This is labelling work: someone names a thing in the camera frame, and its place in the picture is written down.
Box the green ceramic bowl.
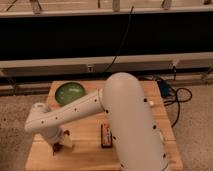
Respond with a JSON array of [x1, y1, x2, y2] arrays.
[[55, 82, 86, 106]]

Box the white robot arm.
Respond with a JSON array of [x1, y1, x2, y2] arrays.
[[25, 72, 172, 171]]

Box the black hanging cable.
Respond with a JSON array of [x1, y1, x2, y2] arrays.
[[103, 4, 136, 73]]

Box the dark red candy bar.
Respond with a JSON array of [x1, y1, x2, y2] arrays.
[[101, 123, 113, 148]]

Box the black floor cable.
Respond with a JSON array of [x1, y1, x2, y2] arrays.
[[139, 75, 194, 128]]

